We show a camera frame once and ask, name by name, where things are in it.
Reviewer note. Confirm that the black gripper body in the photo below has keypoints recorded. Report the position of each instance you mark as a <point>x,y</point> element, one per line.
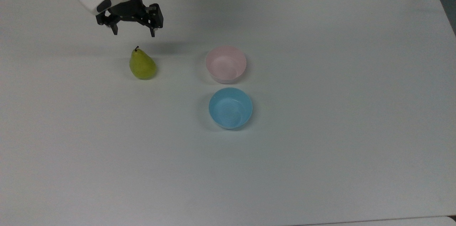
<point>133,10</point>

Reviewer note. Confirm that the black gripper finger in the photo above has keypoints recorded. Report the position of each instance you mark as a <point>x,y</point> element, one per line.
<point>153,32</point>
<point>114,29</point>

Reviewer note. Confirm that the green pear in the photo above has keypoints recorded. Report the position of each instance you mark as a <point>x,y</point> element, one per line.
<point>143,65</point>

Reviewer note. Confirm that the pink bowl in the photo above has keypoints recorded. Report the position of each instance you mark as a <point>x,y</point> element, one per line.
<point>226,64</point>

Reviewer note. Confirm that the blue bowl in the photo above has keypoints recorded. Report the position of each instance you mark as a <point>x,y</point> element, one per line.
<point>230,108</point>

